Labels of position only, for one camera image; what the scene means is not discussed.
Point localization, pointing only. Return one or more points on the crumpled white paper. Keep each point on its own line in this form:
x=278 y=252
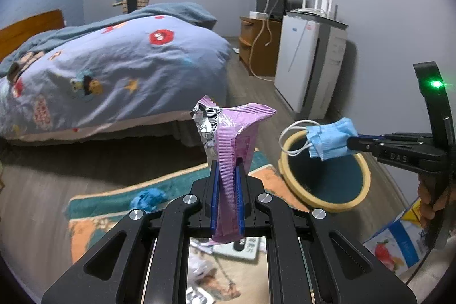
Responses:
x=199 y=268

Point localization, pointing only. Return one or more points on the blue face mask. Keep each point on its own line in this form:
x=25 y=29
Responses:
x=329 y=143

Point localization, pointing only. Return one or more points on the white air purifier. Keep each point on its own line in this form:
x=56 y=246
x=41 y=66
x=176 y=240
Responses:
x=302 y=65

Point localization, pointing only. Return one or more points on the white power strip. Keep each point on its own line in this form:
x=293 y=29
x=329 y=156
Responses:
x=259 y=15

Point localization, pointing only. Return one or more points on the wooden cabinet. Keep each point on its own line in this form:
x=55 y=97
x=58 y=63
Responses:
x=262 y=47

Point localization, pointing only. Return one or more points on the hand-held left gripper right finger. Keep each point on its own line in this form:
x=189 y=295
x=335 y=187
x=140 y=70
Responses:
x=239 y=204

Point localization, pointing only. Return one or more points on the wooden headboard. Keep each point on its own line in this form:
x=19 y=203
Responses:
x=28 y=33

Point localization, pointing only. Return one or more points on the printed blue blanket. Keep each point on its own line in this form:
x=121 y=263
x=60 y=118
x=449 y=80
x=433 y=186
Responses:
x=117 y=65

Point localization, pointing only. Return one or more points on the white flat packet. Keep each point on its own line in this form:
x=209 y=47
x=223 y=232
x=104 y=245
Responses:
x=242 y=248

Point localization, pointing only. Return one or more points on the teal bin with yellow rim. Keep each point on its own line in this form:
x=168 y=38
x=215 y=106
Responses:
x=331 y=179

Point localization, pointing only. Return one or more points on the person's right hand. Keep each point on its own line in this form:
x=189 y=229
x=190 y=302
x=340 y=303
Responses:
x=424 y=199

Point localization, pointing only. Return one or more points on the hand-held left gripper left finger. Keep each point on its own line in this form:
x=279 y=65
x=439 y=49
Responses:
x=214 y=197

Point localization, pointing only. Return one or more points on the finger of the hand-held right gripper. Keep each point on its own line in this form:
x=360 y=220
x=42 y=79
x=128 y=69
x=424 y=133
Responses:
x=392 y=147

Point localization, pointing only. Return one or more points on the blue fruit print carton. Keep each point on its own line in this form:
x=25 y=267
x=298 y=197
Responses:
x=399 y=243

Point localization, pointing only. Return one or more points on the purple snack wrapper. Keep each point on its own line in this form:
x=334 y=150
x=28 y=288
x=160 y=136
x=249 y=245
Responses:
x=228 y=147

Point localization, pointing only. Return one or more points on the white router with antennas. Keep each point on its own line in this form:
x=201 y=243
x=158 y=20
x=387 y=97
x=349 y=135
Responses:
x=317 y=5

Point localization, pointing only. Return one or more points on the teal and orange patterned rug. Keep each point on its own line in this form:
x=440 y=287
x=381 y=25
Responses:
x=107 y=204

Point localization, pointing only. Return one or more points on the plaid cloth bag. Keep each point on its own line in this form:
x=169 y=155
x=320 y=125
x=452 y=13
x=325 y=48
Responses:
x=142 y=1

